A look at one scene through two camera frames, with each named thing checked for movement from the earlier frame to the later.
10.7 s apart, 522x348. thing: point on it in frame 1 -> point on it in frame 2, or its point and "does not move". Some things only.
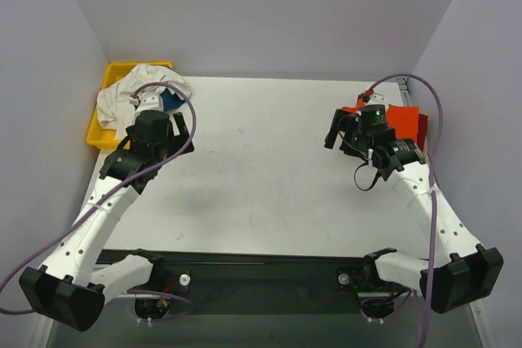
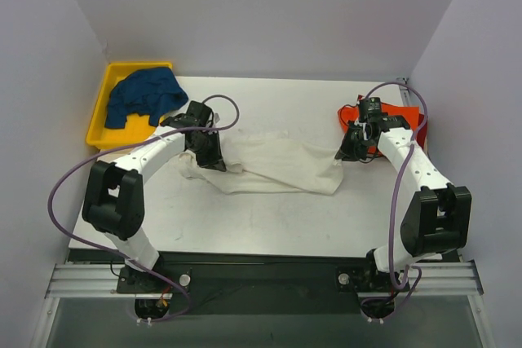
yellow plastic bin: x=98 y=135 does not move
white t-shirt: x=116 y=111 -> x=292 y=161
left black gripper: x=179 y=143 -> x=210 y=154
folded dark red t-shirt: x=422 y=122 does not move
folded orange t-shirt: x=404 y=119 does not move
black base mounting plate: x=263 y=283 does not move
